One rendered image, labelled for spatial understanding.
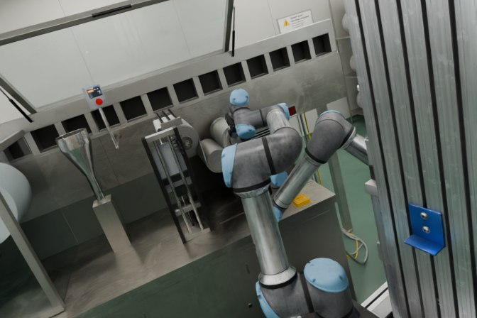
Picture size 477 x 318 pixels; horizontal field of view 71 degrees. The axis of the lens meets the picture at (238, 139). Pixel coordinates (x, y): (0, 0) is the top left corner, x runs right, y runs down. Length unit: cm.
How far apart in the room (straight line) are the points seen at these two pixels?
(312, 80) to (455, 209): 154
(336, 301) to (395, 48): 70
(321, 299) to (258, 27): 389
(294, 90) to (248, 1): 257
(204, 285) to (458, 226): 113
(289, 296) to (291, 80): 141
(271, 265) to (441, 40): 70
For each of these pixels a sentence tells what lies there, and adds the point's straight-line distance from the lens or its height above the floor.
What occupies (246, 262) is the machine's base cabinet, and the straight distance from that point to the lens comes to 165.
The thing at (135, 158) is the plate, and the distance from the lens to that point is 197.
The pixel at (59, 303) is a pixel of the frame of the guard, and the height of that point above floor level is 94.
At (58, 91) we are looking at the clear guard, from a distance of 189.
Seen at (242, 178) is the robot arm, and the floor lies 137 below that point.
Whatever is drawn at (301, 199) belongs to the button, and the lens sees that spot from 165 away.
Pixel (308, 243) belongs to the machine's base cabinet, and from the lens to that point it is 175.
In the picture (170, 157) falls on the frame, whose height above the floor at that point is 131.
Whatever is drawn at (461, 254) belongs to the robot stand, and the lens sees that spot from 88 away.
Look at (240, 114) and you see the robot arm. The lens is 132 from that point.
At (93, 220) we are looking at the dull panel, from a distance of 210.
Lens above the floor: 175
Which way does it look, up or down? 17 degrees down
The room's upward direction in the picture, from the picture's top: 17 degrees counter-clockwise
